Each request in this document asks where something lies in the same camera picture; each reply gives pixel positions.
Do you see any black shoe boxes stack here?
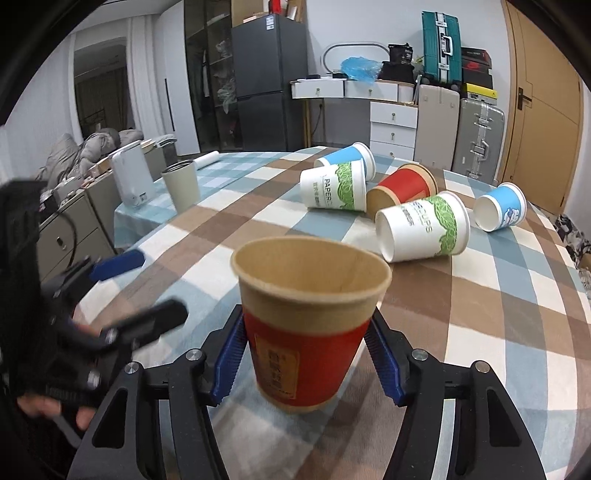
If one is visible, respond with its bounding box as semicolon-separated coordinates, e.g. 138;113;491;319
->
461;47;498;106

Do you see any grey sofa with blankets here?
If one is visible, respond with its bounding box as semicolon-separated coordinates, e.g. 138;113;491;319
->
35;128;144;189

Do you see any white green paper cup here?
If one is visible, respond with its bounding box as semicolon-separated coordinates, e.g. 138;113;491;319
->
300;160;367;212
376;191;471;263

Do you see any silver suitcase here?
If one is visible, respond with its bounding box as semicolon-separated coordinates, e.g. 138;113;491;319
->
452;98;505;184

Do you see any white appliance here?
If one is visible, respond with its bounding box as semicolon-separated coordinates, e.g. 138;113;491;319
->
110;140;155;208

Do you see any blue white cup left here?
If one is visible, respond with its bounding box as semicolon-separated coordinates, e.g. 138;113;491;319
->
314;142;377;181

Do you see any blue white cup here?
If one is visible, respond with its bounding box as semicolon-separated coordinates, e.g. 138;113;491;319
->
314;142;377;181
473;182;528;232

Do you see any grey cabinet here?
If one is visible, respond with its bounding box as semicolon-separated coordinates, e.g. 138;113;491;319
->
37;171;121;281

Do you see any black refrigerator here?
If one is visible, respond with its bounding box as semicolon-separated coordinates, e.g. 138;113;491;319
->
231;14;308;152

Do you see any blue white cup right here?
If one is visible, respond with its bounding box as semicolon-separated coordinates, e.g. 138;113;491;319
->
473;182;528;232

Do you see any white green paper cup right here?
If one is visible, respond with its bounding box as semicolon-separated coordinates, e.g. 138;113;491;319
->
376;191;471;263

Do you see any left hand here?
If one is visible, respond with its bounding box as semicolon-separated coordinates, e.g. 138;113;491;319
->
17;393;96;431

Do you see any white paper roll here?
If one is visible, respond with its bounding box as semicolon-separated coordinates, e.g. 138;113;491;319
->
193;151;221;170

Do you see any teal suitcase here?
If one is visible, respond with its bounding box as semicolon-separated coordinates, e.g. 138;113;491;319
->
422;11;462;91

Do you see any dark glass cabinet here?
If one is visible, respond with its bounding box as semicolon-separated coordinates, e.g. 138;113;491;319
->
183;0;242;152

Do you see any wooden door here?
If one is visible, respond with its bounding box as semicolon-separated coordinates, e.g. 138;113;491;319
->
497;1;584;215

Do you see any beige suitcase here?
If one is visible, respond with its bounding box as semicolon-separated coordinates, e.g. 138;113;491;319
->
414;85;460;170

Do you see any red kraft cup lying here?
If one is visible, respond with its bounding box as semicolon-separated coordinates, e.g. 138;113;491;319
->
367;163;439;220

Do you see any black bag on desk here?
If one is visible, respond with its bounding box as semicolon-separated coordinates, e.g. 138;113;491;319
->
378;43;414;84

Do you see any plaid tablecloth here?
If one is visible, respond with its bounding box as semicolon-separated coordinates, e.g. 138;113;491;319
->
75;147;590;479

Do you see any white green paper cup left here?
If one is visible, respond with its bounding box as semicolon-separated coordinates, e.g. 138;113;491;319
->
300;160;367;212

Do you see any white drawer desk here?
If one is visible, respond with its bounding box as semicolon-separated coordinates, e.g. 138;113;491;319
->
290;77;419;161

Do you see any red kraft paper cup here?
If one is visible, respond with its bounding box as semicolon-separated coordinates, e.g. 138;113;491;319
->
230;236;392;413

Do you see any beige tumbler cup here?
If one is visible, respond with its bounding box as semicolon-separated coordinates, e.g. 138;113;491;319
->
162;160;200;215

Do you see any blue plastic bag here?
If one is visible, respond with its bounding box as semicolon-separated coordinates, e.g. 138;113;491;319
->
341;56;382;83

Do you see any oval white mirror frame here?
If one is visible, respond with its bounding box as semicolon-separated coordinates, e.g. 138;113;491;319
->
320;41;389;83

